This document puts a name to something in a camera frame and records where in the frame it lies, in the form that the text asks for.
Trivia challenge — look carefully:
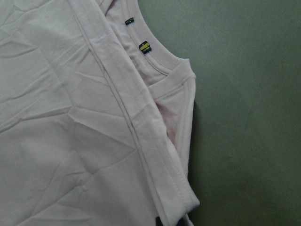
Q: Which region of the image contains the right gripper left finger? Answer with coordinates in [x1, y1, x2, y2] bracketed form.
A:
[155, 217, 164, 226]

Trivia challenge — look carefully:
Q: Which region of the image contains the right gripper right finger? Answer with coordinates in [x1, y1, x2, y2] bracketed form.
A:
[176, 218, 187, 226]

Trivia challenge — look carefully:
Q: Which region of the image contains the pink Snoopy t-shirt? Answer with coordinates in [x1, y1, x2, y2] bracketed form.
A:
[0, 0, 199, 226]

